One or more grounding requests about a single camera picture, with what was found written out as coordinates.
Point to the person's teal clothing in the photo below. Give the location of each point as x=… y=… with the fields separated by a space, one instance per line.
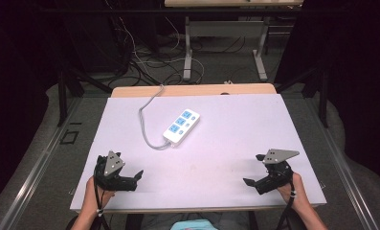
x=194 y=225

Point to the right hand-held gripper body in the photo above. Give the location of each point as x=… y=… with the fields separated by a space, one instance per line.
x=275 y=179

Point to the metal floor rail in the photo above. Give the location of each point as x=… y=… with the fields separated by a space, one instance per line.
x=340 y=166
x=34 y=179

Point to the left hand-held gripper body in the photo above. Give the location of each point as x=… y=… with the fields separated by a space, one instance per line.
x=113 y=166

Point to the white power strip blue sockets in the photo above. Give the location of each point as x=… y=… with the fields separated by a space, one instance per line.
x=182 y=127

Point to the person's right hand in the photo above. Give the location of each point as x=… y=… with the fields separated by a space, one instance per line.
x=297 y=195

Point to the wooden table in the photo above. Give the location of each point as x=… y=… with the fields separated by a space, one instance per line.
x=184 y=90

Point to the person's left hand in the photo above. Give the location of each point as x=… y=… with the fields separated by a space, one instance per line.
x=92 y=198

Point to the white table sheet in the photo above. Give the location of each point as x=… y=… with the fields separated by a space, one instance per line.
x=226 y=143

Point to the desk with white legs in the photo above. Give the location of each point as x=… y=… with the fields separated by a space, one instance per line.
x=187 y=48

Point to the black metal stand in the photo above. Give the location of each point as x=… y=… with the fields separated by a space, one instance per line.
x=62 y=96
x=322 y=96

